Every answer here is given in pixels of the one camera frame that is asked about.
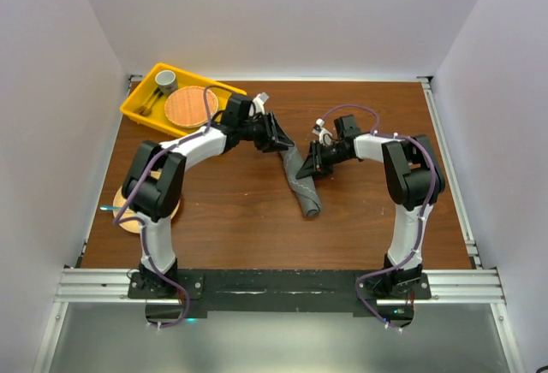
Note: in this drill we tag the aluminium frame rail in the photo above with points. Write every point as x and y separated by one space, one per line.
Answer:
238 212

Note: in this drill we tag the dark cutlery in tray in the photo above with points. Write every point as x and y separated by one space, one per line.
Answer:
146 108

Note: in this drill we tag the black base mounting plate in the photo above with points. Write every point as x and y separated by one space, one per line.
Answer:
199 292

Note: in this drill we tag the yellow plastic tray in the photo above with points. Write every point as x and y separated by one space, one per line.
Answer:
157 119

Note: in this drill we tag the white ceramic cup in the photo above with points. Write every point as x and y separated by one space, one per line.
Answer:
167 82

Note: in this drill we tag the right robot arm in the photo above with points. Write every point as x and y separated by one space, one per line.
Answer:
413 179

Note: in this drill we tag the grey cloth napkin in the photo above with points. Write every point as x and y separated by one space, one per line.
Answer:
304 189

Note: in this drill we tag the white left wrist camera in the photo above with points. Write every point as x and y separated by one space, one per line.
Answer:
258 103

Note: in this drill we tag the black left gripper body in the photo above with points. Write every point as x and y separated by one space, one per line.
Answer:
257 131

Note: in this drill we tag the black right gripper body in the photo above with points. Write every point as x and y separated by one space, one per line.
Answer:
330 156

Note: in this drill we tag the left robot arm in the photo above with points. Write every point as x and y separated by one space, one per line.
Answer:
153 185

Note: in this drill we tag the woven wicker plate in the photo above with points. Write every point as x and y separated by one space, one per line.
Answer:
188 108

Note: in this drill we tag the iridescent fork on plate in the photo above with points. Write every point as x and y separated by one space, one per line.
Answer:
109 207

